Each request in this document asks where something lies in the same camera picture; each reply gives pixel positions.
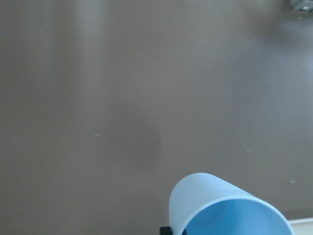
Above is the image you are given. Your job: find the blue plastic cup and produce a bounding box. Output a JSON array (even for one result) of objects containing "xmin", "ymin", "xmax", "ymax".
[{"xmin": 169, "ymin": 173, "xmax": 294, "ymax": 235}]

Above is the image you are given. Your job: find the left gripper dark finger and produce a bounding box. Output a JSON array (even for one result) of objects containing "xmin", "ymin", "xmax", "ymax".
[{"xmin": 159, "ymin": 226, "xmax": 172, "ymax": 235}]

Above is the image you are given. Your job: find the cream rabbit tray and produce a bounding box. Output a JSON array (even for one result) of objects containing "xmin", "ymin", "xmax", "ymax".
[{"xmin": 289, "ymin": 218, "xmax": 313, "ymax": 235}]

